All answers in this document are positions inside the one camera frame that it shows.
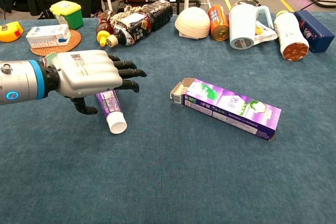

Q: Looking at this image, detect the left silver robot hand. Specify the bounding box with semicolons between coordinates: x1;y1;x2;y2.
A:
43;50;147;115

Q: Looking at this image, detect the navy blue box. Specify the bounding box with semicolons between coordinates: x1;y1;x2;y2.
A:
293;10;336;53

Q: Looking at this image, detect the beige braided rope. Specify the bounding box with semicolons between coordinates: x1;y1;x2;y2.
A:
109;5;148;29

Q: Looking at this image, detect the purple white toothpaste tube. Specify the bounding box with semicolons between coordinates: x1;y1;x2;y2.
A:
94;89;128;135

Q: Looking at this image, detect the blue table cover cloth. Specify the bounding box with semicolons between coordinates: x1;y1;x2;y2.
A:
0;11;336;224

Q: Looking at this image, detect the black plastic bottle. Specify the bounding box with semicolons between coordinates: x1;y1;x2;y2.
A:
143;0;174;32

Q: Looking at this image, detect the light green plastic comb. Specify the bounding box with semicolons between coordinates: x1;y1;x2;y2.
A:
43;52;58;68

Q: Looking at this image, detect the light blue mug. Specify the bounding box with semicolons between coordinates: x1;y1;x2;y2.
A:
228;5;274;50

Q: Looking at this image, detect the white bottle yellow cap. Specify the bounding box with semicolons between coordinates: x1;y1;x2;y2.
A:
274;10;310;62

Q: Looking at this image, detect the cream white bowl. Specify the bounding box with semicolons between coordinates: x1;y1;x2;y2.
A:
174;6;211;40

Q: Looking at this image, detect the dark bottle beige cap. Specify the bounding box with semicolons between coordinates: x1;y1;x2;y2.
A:
106;15;155;48

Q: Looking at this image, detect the white blue carton box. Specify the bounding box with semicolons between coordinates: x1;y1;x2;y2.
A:
25;24;71;49

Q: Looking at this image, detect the purple toothpaste box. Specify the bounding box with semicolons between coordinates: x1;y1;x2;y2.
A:
170;77;282;142

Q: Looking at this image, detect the green container yellow lid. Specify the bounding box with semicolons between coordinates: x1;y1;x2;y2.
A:
49;0;84;30

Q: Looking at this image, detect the yellow tape measure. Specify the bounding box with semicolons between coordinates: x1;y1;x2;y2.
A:
0;21;24;43

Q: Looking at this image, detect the orange drink can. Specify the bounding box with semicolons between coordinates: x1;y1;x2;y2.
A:
207;4;230;42

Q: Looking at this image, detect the red tea bottle yellow cap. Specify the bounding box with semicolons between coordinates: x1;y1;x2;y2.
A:
96;9;116;48

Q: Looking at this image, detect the white snack packet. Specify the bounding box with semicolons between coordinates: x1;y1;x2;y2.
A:
253;20;278;44

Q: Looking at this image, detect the round woven rattan coaster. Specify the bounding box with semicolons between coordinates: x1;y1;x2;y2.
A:
30;29;82;57

